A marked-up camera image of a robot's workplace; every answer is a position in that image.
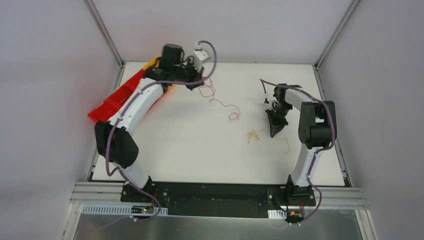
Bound yellow plastic bin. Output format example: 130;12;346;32
142;55;161;71

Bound left controller board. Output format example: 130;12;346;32
131;205;154;215

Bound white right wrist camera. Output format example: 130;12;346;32
263;92;275;105

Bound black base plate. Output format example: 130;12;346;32
120;181;320;219

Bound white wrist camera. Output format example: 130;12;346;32
263;92;275;105
192;41;211;72

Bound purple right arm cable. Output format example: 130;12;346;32
259;78;338;228

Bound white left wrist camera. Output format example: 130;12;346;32
192;41;211;72

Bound red yellow cable bundle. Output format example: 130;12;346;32
246;128;292;156

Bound red plastic bin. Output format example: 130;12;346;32
87;67;154;124

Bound right controller board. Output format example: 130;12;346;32
285;212;304;224

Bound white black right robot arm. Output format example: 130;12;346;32
265;83;337;205

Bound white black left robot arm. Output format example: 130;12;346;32
94;43;211;203

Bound red thin cable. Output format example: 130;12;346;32
198;76;241;121

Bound controller board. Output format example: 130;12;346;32
285;212;304;224
131;205;154;215

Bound aluminium frame rail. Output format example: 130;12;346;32
70;182;369;210

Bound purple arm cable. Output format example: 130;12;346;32
79;40;218;233
259;78;338;228

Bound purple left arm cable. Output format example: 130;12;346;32
79;40;218;233

